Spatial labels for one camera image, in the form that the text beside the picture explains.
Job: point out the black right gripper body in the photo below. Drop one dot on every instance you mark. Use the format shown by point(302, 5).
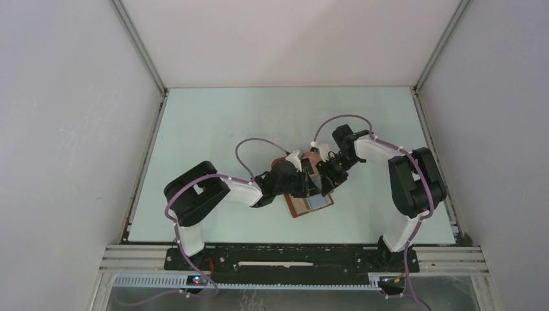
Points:
point(337, 166)

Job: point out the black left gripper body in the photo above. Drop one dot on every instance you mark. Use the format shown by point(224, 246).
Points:
point(297, 185)

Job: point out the pink oval plastic tray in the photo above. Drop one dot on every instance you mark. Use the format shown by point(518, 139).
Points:
point(303, 161)

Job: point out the brown leather card holder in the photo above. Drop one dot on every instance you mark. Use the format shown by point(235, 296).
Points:
point(302, 206)

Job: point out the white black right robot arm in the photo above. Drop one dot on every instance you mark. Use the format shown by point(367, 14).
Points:
point(415, 181)

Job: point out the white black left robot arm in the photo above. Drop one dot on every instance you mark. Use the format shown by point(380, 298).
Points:
point(193, 195)

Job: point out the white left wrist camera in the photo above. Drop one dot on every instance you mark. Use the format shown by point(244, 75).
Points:
point(294, 158)

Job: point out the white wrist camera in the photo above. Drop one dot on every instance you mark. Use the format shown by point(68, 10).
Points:
point(294, 158)
point(321, 149)

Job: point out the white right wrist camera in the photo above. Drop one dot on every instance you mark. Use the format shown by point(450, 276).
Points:
point(321, 149)

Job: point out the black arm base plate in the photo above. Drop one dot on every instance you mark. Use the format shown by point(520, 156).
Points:
point(293, 264)

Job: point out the aluminium frame rail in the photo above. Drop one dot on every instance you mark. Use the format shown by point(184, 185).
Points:
point(143, 265)

